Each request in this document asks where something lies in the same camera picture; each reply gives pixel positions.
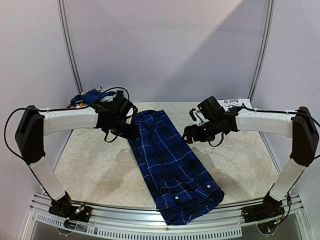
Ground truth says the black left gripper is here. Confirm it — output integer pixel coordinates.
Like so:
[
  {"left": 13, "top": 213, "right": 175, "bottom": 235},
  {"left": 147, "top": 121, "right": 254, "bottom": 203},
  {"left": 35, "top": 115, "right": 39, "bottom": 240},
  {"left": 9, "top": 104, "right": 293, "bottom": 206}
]
[{"left": 106, "top": 118, "right": 140, "bottom": 142}]

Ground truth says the blue plaid flannel shirt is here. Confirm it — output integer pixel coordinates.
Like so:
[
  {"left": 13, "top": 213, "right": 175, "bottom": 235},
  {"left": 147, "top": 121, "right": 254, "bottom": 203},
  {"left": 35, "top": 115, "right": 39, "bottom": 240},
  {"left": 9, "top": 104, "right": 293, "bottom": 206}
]
[{"left": 128, "top": 110, "right": 225, "bottom": 226}]

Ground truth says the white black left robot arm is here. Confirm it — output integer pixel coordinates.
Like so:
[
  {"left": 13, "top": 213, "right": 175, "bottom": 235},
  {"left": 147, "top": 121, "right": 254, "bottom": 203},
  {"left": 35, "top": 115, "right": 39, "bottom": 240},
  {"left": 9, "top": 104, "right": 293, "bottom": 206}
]
[{"left": 15, "top": 105, "right": 140, "bottom": 217}]

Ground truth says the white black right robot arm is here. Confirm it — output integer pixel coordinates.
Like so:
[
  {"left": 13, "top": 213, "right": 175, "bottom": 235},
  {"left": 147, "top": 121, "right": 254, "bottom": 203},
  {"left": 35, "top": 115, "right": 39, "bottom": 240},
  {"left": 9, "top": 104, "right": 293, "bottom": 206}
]
[{"left": 182, "top": 105, "right": 320, "bottom": 218}]

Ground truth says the black garment in basket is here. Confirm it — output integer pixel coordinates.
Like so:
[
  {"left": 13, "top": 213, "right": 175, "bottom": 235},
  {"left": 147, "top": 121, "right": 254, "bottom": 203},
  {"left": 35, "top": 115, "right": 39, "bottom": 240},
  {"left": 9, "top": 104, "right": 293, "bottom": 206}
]
[{"left": 111, "top": 90, "right": 125, "bottom": 103}]

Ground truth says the grey garment in basket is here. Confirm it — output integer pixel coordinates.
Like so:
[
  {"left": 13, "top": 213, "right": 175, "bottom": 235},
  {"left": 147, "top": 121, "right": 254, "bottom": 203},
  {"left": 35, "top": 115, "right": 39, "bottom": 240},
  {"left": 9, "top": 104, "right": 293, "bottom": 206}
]
[{"left": 92, "top": 86, "right": 117, "bottom": 103}]

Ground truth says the solid blue garment in basket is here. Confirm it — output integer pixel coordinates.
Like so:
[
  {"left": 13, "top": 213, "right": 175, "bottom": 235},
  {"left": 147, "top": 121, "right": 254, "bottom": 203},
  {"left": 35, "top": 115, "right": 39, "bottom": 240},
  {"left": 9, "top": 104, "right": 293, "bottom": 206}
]
[{"left": 70, "top": 89, "right": 116, "bottom": 104}]

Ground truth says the folded white cartoon t-shirt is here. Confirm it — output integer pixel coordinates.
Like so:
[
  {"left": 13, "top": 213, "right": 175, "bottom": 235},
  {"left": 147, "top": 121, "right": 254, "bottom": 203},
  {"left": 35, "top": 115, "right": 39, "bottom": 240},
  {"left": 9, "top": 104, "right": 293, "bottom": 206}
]
[{"left": 217, "top": 98, "right": 252, "bottom": 111}]

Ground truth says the black white orange printed shirt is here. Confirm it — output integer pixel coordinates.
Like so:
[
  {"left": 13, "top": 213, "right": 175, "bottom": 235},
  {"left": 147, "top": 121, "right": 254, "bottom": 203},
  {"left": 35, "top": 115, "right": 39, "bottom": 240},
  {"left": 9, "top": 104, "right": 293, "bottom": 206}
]
[{"left": 67, "top": 102, "right": 89, "bottom": 109}]

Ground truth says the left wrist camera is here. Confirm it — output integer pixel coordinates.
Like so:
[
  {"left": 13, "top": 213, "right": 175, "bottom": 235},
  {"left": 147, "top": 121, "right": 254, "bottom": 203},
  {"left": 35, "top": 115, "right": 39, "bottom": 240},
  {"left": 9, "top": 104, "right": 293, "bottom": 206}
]
[{"left": 112, "top": 97, "right": 134, "bottom": 119}]

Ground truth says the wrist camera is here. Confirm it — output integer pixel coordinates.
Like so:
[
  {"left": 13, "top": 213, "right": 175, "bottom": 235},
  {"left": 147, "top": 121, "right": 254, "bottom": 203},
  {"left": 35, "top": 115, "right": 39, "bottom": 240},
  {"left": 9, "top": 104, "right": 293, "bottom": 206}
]
[
  {"left": 112, "top": 97, "right": 134, "bottom": 119},
  {"left": 189, "top": 96, "right": 226, "bottom": 126}
]

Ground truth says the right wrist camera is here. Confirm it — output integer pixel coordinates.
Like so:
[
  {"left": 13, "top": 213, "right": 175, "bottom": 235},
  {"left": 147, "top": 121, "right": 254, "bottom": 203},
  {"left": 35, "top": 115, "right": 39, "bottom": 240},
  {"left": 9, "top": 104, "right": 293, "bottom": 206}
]
[{"left": 189, "top": 96, "right": 226, "bottom": 126}]

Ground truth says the aluminium front rail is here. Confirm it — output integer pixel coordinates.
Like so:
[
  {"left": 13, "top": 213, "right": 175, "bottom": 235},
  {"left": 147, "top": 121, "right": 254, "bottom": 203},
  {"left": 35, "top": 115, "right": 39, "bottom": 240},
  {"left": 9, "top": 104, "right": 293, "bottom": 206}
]
[{"left": 21, "top": 193, "right": 313, "bottom": 240}]

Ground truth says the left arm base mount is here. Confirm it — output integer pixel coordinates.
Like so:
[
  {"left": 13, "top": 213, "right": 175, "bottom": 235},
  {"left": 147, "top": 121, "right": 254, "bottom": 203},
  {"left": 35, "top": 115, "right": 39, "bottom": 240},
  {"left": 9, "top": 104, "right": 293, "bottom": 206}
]
[{"left": 48, "top": 192, "right": 93, "bottom": 223}]

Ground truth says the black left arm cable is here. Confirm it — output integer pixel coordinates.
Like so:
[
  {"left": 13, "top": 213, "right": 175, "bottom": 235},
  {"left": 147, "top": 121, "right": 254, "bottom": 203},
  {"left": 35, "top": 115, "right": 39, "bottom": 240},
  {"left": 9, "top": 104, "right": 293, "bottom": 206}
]
[{"left": 3, "top": 86, "right": 138, "bottom": 198}]

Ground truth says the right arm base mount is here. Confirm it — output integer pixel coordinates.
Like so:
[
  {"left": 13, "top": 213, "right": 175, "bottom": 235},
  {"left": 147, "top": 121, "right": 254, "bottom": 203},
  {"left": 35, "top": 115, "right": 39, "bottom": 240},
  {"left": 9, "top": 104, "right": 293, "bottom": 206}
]
[{"left": 241, "top": 191, "right": 292, "bottom": 226}]

